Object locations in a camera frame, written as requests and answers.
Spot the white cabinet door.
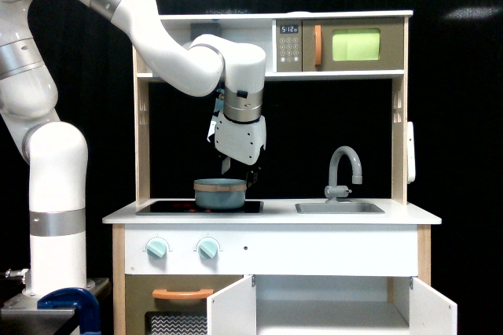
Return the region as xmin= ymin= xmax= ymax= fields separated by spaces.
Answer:
xmin=207 ymin=275 xmax=256 ymax=335
xmin=409 ymin=278 xmax=458 ymax=335

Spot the left teal stove knob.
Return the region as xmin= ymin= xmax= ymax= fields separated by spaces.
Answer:
xmin=145 ymin=237 xmax=169 ymax=259

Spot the left white cabinet door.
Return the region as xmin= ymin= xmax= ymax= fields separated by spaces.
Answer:
xmin=207 ymin=275 xmax=256 ymax=335

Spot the toy cleaver knife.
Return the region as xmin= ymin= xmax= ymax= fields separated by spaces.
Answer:
xmin=207 ymin=98 xmax=224 ymax=142

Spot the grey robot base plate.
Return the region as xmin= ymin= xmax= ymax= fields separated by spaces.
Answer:
xmin=1 ymin=269 xmax=112 ymax=320

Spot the teal stove knob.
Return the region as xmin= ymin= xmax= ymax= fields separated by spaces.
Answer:
xmin=145 ymin=237 xmax=169 ymax=259
xmin=196 ymin=237 xmax=219 ymax=260

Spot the toy oven door orange handle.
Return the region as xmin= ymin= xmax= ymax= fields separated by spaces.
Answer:
xmin=124 ymin=274 xmax=244 ymax=335

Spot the grey toy faucet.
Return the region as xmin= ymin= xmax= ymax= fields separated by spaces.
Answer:
xmin=324 ymin=145 xmax=363 ymax=204

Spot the white side-mounted holder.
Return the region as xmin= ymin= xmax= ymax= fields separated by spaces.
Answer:
xmin=406 ymin=122 xmax=416 ymax=184

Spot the right white cabinet door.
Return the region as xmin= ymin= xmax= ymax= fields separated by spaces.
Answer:
xmin=409 ymin=278 xmax=458 ymax=335

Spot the grey toy sink basin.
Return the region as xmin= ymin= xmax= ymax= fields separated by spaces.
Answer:
xmin=296 ymin=202 xmax=385 ymax=215

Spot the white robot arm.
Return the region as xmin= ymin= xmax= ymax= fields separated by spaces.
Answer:
xmin=1 ymin=0 xmax=266 ymax=296

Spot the black toy stovetop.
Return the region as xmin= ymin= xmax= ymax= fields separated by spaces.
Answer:
xmin=136 ymin=200 xmax=264 ymax=216

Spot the white wooden toy kitchen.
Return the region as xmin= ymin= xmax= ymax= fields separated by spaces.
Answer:
xmin=105 ymin=10 xmax=440 ymax=334

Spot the grey toy range hood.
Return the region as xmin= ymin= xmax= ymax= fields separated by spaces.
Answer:
xmin=190 ymin=23 xmax=222 ymax=41

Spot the blue clamp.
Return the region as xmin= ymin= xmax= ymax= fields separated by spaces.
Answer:
xmin=37 ymin=288 xmax=101 ymax=334

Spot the right teal stove knob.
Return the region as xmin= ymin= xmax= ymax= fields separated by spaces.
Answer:
xmin=196 ymin=237 xmax=219 ymax=260

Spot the toy microwave with orange handle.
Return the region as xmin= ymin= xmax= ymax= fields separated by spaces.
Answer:
xmin=276 ymin=17 xmax=405 ymax=72

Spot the teal bowl with tan rim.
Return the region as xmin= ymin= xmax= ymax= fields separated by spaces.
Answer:
xmin=193 ymin=178 xmax=247 ymax=210

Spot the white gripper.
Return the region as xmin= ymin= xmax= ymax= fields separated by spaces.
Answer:
xmin=215 ymin=112 xmax=266 ymax=187

